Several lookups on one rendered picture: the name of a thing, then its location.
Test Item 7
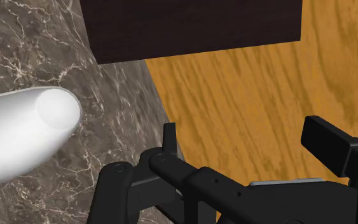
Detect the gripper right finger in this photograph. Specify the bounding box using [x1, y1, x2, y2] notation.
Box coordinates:
[301, 115, 358, 224]

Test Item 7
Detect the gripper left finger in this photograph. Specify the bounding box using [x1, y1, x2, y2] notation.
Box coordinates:
[86, 122, 254, 224]

